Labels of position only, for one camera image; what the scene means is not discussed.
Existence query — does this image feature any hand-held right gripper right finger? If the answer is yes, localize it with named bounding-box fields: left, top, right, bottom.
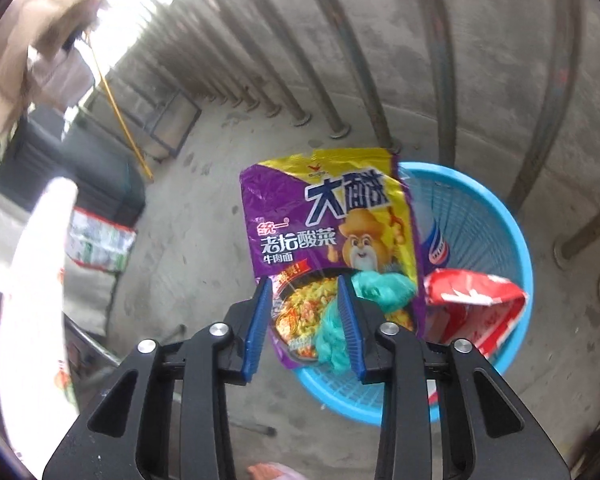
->
left=336, top=275, right=573, bottom=480

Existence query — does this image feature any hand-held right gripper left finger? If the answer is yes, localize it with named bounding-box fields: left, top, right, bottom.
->
left=41, top=275, right=274, bottom=480

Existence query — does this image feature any purple yellow noodle packet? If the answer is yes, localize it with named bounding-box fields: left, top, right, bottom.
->
left=239, top=147, right=428, bottom=371

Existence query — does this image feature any clear bottle with blue label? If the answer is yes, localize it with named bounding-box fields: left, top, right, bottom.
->
left=415, top=180, right=458, bottom=271

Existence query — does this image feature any red and white snack packet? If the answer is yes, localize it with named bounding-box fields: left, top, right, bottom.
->
left=422, top=268, right=528, bottom=358

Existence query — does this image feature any blue plastic basket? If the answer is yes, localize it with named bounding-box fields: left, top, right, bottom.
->
left=295, top=161, right=535, bottom=423

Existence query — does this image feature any person's slippered foot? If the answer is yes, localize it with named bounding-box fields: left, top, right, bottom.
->
left=247, top=461, right=306, bottom=480

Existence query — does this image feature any green printed carton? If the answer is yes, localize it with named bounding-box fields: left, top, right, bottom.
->
left=69, top=206, right=137, bottom=272

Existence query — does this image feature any metal dustpan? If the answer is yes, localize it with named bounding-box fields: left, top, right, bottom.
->
left=80, top=87, right=203, bottom=161

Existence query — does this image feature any printed pink white tablecloth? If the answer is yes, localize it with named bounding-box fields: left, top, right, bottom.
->
left=0, top=177, right=81, bottom=441

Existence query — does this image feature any dark grey cabinet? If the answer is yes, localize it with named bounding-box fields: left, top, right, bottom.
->
left=0, top=104, right=147, bottom=226

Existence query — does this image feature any yellow broom stick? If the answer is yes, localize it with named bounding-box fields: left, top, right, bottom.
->
left=82, top=35, right=155, bottom=181

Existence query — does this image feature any metal balcony railing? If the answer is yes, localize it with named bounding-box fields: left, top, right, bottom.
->
left=105, top=0, right=600, bottom=306

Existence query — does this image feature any grey hanging cloth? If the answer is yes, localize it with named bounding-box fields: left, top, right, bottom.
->
left=32, top=50, right=93, bottom=108

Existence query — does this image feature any beige hanging jacket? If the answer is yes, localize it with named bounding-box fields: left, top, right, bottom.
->
left=0, top=0, right=106, bottom=126

